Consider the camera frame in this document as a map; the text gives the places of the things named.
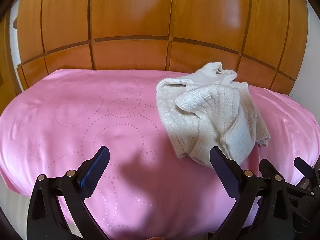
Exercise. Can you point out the white knit sweater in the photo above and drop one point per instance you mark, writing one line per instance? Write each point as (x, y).
(212, 112)

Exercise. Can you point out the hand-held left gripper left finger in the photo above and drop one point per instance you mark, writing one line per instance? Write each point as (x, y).
(96, 166)

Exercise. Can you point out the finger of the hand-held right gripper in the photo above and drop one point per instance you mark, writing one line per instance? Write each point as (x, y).
(266, 167)
(303, 167)

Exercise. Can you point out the wooden wardrobe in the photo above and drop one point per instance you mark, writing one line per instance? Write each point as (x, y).
(155, 17)

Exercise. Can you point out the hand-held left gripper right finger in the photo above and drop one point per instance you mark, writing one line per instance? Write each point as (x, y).
(222, 170)

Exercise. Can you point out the pink dotted bedspread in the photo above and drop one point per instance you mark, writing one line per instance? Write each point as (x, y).
(87, 120)

